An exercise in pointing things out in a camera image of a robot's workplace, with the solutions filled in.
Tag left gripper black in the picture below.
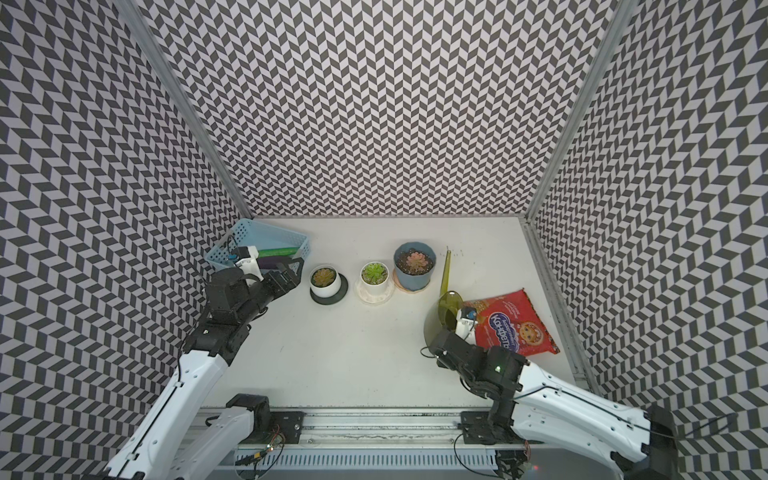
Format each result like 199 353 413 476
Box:
236 258 303 324

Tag green transparent watering can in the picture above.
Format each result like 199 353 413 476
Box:
423 250 464 346

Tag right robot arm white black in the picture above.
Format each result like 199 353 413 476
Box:
425 327 679 479

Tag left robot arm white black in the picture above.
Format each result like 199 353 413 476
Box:
96 258 304 479

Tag yellow succulent white pot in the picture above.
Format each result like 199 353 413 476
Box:
310 266 341 300

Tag green succulent white pot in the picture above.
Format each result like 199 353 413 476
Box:
360 261 390 285

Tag pink succulent blue pot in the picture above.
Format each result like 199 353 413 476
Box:
393 242 436 292

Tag purple toy eggplant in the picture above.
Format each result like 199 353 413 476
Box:
257 256 291 270

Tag light blue plastic basket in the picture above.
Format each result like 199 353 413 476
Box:
204 219 311 270

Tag red cookie snack bag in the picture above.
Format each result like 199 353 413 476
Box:
463 289 560 357

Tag black round saucer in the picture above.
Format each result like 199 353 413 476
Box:
310 273 349 306

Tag white round saucer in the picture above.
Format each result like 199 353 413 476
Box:
356 277 395 305

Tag terracotta round saucer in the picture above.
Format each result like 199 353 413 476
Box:
393 268 431 294

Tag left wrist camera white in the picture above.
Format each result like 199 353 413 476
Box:
230 246 262 280

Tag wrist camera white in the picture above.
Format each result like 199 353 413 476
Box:
454 306 478 345
230 246 262 280

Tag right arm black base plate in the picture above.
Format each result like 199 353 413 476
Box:
458 411 525 446

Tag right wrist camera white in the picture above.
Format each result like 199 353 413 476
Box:
454 306 478 345

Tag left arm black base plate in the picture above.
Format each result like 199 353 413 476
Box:
254 410 306 445

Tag aluminium front rail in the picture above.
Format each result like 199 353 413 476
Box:
113 407 649 480

